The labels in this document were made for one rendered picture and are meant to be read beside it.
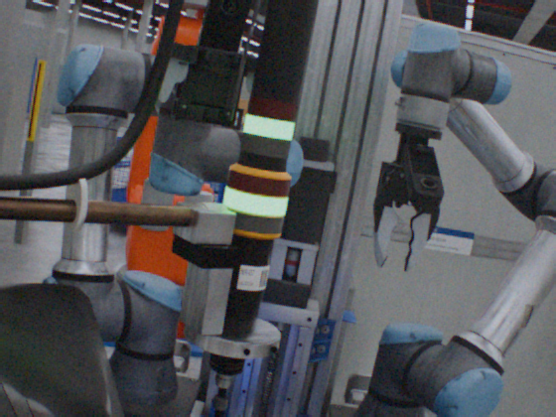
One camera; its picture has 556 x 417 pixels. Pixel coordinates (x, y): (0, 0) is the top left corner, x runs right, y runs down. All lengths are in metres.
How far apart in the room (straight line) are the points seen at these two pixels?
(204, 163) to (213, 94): 0.20
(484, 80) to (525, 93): 1.41
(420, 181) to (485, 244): 1.55
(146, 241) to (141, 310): 3.17
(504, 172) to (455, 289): 1.18
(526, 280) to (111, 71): 0.82
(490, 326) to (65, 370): 0.85
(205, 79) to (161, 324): 0.66
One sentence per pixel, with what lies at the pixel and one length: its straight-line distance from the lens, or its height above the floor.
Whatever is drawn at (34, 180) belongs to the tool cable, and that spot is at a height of 1.56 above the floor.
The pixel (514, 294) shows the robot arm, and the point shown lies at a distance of 1.27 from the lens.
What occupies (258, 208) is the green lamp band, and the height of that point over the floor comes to 1.55.
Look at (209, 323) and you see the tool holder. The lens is 0.49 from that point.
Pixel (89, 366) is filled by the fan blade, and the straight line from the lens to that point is 0.59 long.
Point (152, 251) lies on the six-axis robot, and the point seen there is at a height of 0.59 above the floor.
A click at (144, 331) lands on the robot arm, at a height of 1.18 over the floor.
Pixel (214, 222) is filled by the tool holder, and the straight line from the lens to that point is 0.46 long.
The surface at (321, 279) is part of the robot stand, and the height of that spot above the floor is 1.30.
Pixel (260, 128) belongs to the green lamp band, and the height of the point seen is 1.61.
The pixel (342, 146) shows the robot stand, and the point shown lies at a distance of 1.40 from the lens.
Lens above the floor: 1.63
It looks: 8 degrees down
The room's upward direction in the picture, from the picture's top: 10 degrees clockwise
